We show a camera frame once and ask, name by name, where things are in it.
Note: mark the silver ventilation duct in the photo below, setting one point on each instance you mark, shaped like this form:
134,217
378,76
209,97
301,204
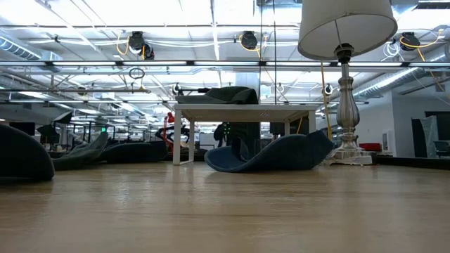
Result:
386,81

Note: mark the red background machine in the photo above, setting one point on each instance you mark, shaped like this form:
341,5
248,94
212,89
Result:
170,117

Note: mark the small white shelf riser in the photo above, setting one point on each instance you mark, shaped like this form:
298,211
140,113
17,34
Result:
246,108

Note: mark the long ceiling light rail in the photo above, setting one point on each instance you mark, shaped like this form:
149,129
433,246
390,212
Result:
260,63

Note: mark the red box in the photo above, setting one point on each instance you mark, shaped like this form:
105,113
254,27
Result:
371,147

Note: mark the white wall device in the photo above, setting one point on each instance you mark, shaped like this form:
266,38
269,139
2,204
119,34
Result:
386,140

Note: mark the white lamp shade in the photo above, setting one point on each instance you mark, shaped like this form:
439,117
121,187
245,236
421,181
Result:
348,24

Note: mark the dark navy cap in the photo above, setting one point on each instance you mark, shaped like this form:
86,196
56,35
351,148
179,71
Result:
21,154

